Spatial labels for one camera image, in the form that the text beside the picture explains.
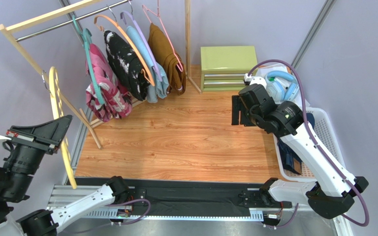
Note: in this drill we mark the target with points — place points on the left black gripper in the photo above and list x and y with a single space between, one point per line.
47 135

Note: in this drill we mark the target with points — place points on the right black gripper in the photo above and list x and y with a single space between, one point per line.
237 110

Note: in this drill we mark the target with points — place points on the yellow clothes hanger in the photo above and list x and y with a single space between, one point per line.
53 87

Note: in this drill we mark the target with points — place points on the dark blue denim trousers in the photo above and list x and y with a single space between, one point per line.
289 158

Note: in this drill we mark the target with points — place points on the pink camouflage trousers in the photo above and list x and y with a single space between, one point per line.
105 95

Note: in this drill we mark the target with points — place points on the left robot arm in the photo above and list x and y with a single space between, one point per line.
23 210

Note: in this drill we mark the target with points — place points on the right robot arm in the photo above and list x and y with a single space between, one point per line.
332 192

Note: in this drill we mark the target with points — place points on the light blue trousers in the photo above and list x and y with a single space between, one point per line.
160 88

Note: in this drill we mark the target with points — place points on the purple clothes hanger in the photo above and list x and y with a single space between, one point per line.
130 15

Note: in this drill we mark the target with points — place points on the black white speckled trousers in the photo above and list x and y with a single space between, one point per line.
126 65

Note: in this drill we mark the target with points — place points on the brown trousers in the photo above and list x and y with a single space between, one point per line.
164 55

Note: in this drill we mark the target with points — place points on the green drawer cabinet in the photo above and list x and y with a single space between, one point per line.
223 67

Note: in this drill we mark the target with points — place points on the light blue headphones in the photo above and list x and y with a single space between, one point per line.
282 86

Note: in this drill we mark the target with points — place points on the white plastic basket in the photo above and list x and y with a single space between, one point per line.
324 131

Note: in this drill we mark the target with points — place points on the wooden clothes rack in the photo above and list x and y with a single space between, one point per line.
68 10

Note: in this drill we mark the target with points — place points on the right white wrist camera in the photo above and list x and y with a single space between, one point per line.
254 80

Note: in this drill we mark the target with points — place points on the pink wire hanger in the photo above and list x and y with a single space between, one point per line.
157 14

